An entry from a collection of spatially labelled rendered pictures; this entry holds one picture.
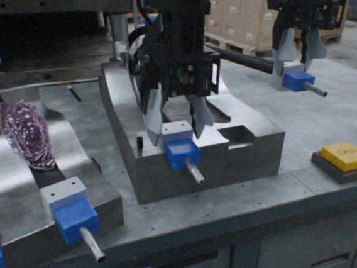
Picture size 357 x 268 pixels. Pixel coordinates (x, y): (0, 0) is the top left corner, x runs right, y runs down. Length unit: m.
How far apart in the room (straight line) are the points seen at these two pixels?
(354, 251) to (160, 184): 0.57
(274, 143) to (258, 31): 3.81
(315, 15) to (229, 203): 0.36
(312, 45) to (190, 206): 0.40
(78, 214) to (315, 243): 0.55
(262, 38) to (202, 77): 4.01
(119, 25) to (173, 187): 0.75
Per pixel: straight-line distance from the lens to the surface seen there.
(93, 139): 0.74
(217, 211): 0.53
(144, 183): 0.52
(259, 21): 4.35
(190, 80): 0.42
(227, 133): 0.58
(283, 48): 0.68
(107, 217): 0.49
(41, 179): 0.55
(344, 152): 0.67
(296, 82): 0.68
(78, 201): 0.46
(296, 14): 0.68
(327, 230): 0.81
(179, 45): 0.39
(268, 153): 0.59
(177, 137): 0.50
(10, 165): 0.56
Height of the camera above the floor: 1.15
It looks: 28 degrees down
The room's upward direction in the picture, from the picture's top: straight up
